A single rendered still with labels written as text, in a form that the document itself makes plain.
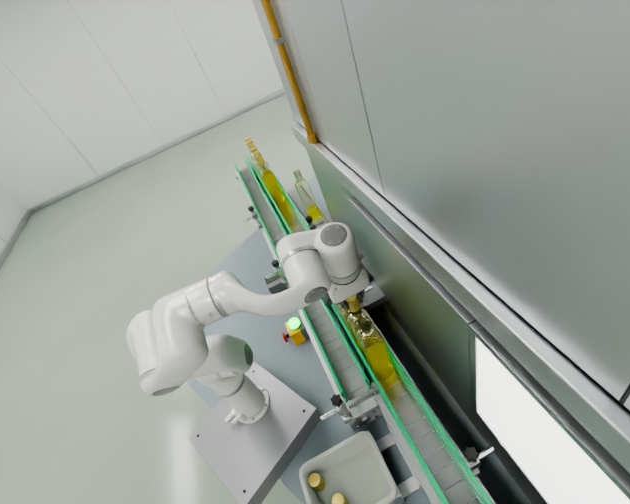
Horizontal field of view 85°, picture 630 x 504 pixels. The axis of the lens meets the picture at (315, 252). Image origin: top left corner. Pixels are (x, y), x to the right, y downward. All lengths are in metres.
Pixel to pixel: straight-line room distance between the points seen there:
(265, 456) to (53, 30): 6.12
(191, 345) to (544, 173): 0.56
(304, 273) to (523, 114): 0.40
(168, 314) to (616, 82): 0.64
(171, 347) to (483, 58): 0.59
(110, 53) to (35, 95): 1.23
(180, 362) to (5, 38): 6.26
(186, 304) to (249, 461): 0.66
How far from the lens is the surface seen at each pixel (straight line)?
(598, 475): 0.61
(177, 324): 0.67
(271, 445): 1.19
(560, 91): 0.34
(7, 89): 6.85
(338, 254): 0.64
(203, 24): 6.43
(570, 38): 0.33
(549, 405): 0.58
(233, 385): 1.11
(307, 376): 1.31
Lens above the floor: 1.85
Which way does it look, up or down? 40 degrees down
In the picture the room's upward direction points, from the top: 24 degrees counter-clockwise
